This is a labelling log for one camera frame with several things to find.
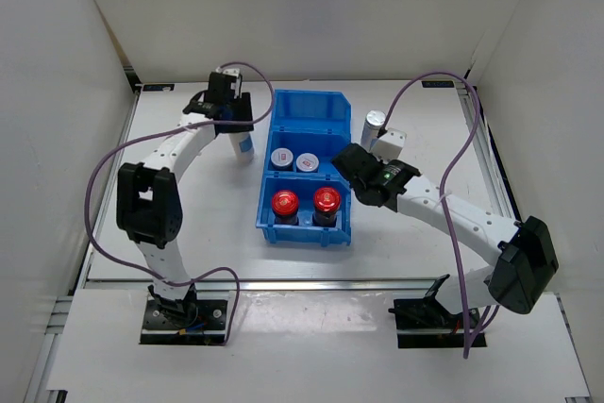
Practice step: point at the tall silver-lid bottle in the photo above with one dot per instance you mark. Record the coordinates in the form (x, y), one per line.
(373, 123)
(243, 146)

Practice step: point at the left black corner label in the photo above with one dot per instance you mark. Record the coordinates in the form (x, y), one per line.
(158, 87)

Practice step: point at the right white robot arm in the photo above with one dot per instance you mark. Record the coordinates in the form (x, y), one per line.
(520, 256)

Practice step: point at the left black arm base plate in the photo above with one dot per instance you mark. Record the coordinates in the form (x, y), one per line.
(190, 321)

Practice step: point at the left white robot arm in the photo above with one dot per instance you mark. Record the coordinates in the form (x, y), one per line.
(148, 208)

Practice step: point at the right black corner label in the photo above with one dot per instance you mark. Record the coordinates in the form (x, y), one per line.
(438, 84)

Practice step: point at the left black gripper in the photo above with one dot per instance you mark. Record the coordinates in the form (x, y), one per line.
(243, 107)

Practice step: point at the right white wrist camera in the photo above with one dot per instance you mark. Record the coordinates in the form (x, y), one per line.
(389, 145)

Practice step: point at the red-lid sauce jar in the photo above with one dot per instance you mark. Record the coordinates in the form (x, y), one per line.
(326, 203)
(285, 206)

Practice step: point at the black corner label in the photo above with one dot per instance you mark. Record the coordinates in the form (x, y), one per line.
(158, 87)
(438, 84)

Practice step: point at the blue three-compartment plastic bin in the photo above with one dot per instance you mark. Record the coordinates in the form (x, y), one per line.
(303, 199)

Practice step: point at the aluminium frame rail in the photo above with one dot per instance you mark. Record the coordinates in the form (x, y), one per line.
(285, 285)

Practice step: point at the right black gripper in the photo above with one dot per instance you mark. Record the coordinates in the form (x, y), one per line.
(380, 162)

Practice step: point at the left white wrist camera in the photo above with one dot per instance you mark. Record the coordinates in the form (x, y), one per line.
(231, 81)

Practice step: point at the white-lid dark jar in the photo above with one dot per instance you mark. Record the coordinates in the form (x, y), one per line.
(307, 163)
(282, 159)

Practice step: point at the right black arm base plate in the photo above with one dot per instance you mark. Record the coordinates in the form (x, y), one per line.
(424, 323)

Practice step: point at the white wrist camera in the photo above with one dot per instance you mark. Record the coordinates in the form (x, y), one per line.
(231, 81)
(389, 145)

